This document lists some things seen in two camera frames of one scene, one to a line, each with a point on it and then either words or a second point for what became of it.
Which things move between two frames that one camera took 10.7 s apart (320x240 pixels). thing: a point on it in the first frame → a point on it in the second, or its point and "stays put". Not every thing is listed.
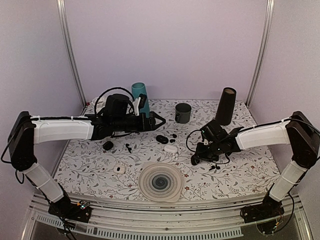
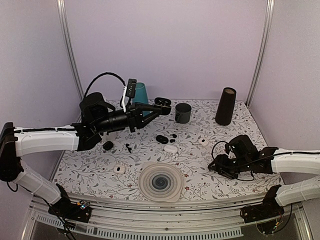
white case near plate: (119, 169) stays put
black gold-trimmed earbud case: (195, 160) → (164, 104)
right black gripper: (199, 153) → (221, 166)
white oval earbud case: (170, 149) stays put
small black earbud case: (108, 145) stays put
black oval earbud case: (162, 139) stays put
